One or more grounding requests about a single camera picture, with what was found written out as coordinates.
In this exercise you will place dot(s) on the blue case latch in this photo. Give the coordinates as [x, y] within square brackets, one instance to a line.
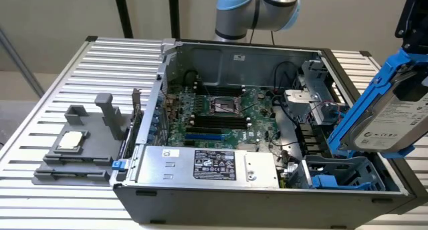
[119, 165]

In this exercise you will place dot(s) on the grey disk bay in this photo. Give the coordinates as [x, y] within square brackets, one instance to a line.
[338, 170]

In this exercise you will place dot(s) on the metal drive cage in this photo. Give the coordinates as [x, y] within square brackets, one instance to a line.
[313, 74]

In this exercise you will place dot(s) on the RAM stick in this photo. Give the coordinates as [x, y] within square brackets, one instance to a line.
[78, 162]
[77, 175]

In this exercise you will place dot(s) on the grey metal frame bar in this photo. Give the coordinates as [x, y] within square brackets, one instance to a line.
[21, 62]

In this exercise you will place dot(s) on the black open PC case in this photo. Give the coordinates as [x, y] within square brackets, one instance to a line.
[254, 207]

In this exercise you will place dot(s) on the black stand pole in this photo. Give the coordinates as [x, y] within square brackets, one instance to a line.
[123, 12]
[174, 12]

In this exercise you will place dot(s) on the black graphics card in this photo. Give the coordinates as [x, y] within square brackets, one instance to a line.
[137, 114]

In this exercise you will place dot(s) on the green motherboard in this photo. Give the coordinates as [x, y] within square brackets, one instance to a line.
[255, 129]

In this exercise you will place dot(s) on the blue expansion slot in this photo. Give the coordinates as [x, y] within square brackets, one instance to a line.
[205, 136]

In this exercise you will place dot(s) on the CPU socket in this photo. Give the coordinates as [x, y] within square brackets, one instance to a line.
[226, 105]

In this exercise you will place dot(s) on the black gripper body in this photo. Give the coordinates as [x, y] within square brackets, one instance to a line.
[417, 19]

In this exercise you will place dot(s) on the black expansion slot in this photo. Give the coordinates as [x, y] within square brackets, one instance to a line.
[205, 130]

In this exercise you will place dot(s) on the silver CPU chip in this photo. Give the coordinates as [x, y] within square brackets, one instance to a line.
[73, 139]

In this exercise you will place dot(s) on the silver power supply unit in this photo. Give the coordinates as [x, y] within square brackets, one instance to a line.
[187, 170]

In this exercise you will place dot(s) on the hard disk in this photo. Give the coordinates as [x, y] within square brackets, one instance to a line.
[385, 124]

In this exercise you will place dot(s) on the grey parts rack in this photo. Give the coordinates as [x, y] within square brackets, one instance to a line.
[83, 168]

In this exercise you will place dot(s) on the silver bracket box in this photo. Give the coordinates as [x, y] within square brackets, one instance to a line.
[298, 101]

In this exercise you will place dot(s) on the black RAM slot bank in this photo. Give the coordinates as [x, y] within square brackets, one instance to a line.
[222, 89]
[221, 121]

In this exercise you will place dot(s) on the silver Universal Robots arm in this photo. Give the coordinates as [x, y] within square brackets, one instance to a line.
[234, 14]

